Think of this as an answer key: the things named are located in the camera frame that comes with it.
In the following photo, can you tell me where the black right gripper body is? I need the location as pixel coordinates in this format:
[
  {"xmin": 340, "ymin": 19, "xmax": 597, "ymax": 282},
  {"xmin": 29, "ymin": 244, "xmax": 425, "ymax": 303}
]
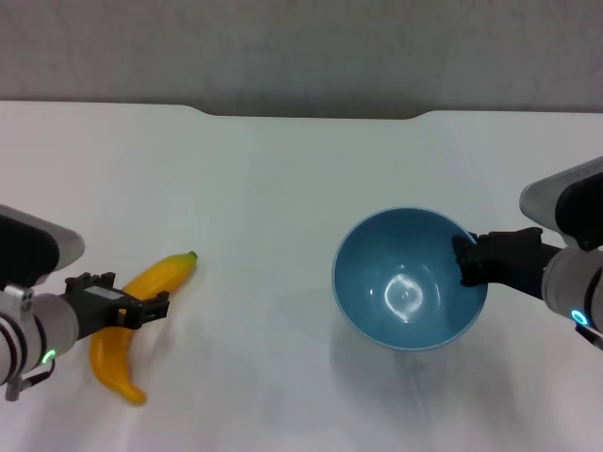
[{"xmin": 474, "ymin": 227, "xmax": 562, "ymax": 300}]

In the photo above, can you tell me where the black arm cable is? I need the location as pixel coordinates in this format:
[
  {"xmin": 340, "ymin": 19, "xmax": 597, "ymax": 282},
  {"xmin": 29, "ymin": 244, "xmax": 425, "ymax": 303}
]
[
  {"xmin": 575, "ymin": 323, "xmax": 603, "ymax": 352},
  {"xmin": 17, "ymin": 361, "xmax": 57, "ymax": 390}
]

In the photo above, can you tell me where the yellow banana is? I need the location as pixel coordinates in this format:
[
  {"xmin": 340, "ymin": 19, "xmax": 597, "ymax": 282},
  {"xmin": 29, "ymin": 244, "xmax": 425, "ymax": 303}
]
[{"xmin": 89, "ymin": 251, "xmax": 199, "ymax": 405}]

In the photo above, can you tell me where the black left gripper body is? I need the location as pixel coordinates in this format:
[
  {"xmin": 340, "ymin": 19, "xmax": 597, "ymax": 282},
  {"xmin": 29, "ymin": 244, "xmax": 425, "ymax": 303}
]
[{"xmin": 60, "ymin": 282, "xmax": 131, "ymax": 341}]

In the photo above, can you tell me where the blue plastic bowl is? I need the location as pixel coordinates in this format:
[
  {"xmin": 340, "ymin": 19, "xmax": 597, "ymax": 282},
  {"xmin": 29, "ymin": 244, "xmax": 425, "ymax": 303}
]
[{"xmin": 332, "ymin": 206, "xmax": 489, "ymax": 352}]

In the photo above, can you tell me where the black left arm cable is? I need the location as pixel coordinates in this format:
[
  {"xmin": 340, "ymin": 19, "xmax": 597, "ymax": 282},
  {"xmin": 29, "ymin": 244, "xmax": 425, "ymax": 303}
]
[{"xmin": 17, "ymin": 361, "xmax": 57, "ymax": 390}]

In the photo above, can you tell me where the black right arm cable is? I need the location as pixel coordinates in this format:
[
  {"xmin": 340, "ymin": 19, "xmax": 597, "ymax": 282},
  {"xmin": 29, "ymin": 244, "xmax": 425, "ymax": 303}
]
[{"xmin": 575, "ymin": 323, "xmax": 603, "ymax": 352}]

